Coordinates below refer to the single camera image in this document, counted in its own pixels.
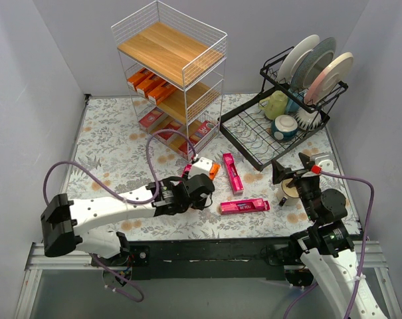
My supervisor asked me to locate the pink toothpaste box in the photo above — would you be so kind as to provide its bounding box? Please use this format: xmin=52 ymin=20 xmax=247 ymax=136
xmin=220 ymin=198 xmax=270 ymax=215
xmin=181 ymin=164 xmax=191 ymax=179
xmin=223 ymin=153 xmax=244 ymax=195

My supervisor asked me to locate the orange toothpaste box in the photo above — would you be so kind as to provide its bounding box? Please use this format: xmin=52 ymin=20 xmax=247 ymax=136
xmin=148 ymin=81 xmax=177 ymax=105
xmin=209 ymin=163 xmax=221 ymax=180
xmin=127 ymin=68 xmax=152 ymax=91
xmin=136 ymin=73 xmax=163 ymax=98

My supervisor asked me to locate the red 3D toothpaste box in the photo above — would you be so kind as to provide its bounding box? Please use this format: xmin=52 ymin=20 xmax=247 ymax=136
xmin=178 ymin=120 xmax=215 ymax=156
xmin=138 ymin=107 xmax=167 ymax=133

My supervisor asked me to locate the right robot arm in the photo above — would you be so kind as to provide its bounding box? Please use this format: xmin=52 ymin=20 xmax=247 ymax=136
xmin=272 ymin=153 xmax=385 ymax=318

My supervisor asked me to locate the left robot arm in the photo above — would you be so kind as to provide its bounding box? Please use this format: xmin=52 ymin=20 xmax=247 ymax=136
xmin=41 ymin=157 xmax=220 ymax=266

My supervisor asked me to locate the cream mug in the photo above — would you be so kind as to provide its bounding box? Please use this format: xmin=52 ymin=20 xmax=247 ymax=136
xmin=276 ymin=178 xmax=300 ymax=207

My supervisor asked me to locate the teal spotted bowl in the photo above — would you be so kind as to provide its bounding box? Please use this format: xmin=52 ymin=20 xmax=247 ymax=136
xmin=271 ymin=115 xmax=298 ymax=142

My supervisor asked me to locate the white ribbed bowl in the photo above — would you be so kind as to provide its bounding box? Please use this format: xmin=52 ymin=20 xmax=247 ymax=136
xmin=294 ymin=108 xmax=322 ymax=132

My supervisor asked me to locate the black dish rack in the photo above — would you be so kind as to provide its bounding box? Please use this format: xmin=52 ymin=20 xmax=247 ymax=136
xmin=220 ymin=47 xmax=348 ymax=171

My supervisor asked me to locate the light blue cup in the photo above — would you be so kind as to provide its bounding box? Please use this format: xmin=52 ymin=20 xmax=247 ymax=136
xmin=285 ymin=90 xmax=304 ymax=114

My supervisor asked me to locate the yellow-green mug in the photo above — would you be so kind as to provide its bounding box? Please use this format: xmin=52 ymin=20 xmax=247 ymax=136
xmin=258 ymin=90 xmax=288 ymax=120

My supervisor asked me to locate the pink and cream plate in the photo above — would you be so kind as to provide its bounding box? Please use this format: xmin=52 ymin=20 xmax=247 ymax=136
xmin=304 ymin=52 xmax=354 ymax=105

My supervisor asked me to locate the grey speckled plate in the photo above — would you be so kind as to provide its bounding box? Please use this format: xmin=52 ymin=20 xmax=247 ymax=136
xmin=290 ymin=37 xmax=336 ymax=91

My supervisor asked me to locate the floral table mat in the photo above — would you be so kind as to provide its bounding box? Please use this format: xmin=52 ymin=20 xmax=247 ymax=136
xmin=54 ymin=93 xmax=361 ymax=243

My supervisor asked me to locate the white plate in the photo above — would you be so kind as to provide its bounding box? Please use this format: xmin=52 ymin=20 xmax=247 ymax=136
xmin=276 ymin=35 xmax=320 ymax=83

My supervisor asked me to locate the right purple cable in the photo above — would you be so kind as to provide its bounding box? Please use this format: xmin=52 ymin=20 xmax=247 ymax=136
xmin=282 ymin=171 xmax=376 ymax=319

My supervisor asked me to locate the purple cable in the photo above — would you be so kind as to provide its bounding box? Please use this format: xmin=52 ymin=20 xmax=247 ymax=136
xmin=43 ymin=128 xmax=199 ymax=302
xmin=282 ymin=171 xmax=376 ymax=319

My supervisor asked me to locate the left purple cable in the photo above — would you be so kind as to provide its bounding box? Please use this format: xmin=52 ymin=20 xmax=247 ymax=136
xmin=43 ymin=128 xmax=199 ymax=302

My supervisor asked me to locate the white wire wooden shelf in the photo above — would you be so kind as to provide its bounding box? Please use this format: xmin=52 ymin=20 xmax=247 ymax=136
xmin=111 ymin=1 xmax=228 ymax=152

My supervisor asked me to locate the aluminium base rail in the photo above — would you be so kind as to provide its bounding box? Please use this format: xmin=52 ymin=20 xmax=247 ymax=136
xmin=16 ymin=241 xmax=402 ymax=319

